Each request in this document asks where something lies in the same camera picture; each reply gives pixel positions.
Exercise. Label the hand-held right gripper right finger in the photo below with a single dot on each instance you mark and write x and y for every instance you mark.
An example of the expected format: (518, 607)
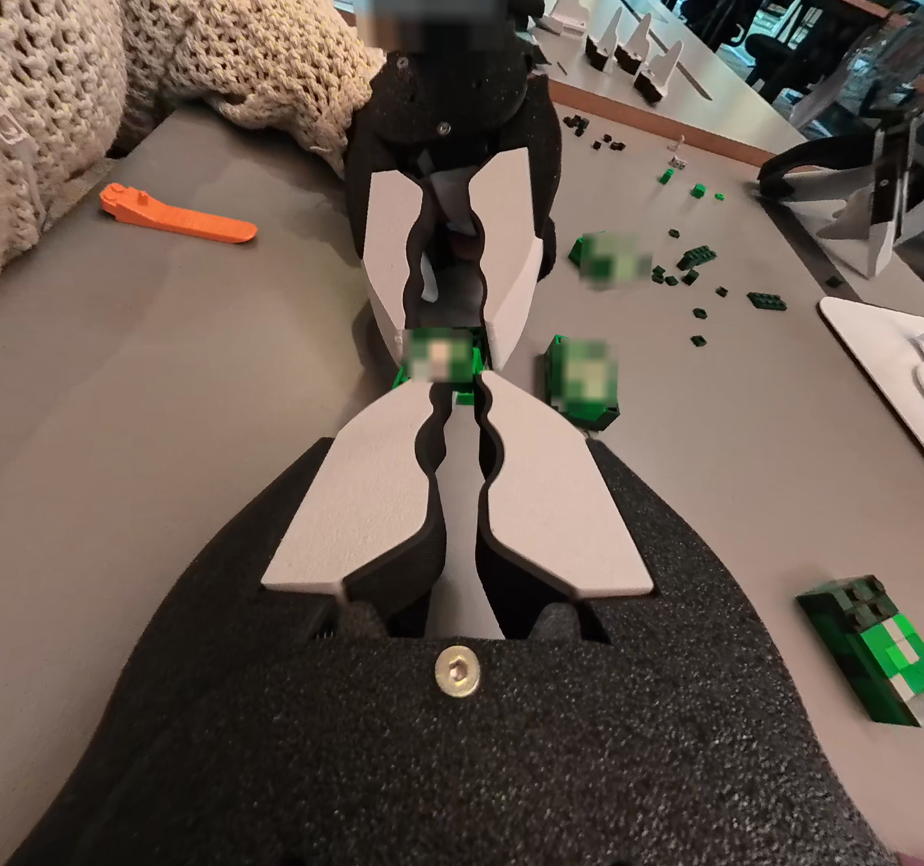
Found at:
(563, 505)

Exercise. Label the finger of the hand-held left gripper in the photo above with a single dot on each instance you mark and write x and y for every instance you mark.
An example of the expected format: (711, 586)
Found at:
(512, 245)
(386, 245)

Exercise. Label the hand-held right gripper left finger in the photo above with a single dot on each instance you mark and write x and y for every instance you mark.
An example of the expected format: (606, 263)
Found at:
(354, 505)

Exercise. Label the green lego foot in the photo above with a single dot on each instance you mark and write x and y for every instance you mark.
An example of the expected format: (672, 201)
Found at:
(595, 420)
(482, 353)
(575, 252)

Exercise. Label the person's left forearm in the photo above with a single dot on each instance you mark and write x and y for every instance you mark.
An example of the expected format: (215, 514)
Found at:
(252, 28)

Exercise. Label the scattered small green lego bricks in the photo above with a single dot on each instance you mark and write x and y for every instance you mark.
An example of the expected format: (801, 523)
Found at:
(696, 257)

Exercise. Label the green pixelated lego block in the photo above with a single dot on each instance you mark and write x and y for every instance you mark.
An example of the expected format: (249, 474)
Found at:
(866, 649)

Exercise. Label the orange brick separator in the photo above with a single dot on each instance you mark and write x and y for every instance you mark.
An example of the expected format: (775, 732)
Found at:
(180, 220)

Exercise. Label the black office chair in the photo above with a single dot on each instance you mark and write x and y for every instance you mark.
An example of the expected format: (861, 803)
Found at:
(769, 61)

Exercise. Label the white book stand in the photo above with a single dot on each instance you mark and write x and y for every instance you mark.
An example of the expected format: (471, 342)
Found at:
(866, 346)

